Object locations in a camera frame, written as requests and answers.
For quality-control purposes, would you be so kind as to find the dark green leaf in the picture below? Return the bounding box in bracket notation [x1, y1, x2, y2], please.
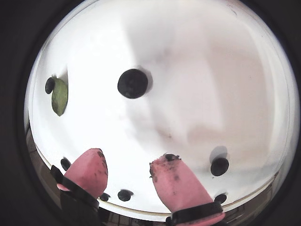
[51, 74, 69, 117]

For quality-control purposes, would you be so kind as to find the pink padded gripper finger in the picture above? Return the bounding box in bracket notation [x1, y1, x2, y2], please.
[149, 153, 227, 226]
[50, 147, 109, 226]

